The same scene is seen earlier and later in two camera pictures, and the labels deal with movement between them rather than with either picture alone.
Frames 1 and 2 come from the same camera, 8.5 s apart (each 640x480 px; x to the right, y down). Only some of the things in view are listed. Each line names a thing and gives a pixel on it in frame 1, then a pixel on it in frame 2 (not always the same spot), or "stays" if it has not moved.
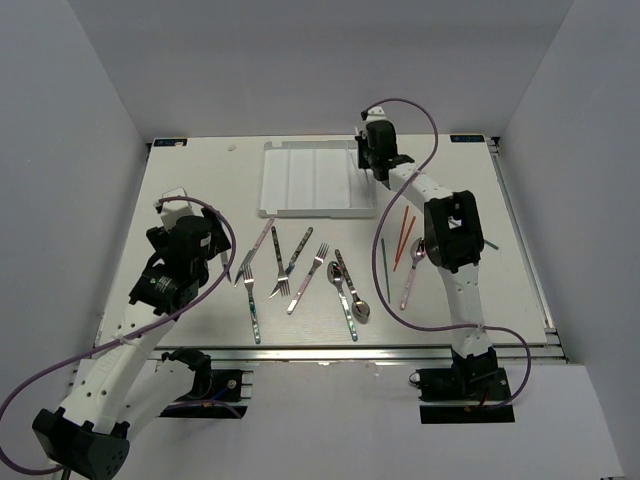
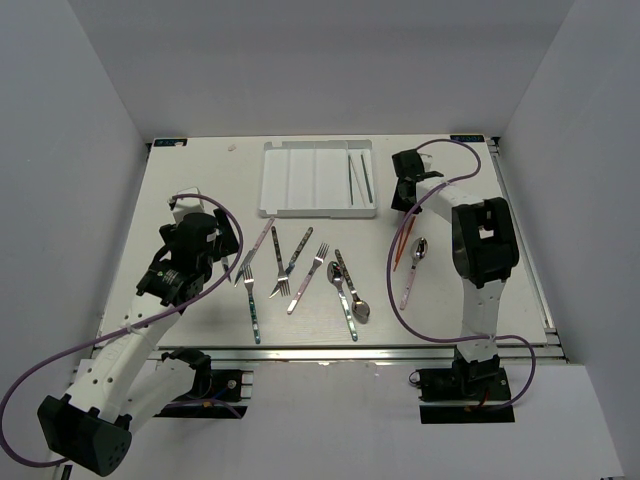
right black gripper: x=361 y=142 → x=398 y=204
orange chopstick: x=404 y=245 stays
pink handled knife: x=248 y=257 stays
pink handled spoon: x=417 y=251 stays
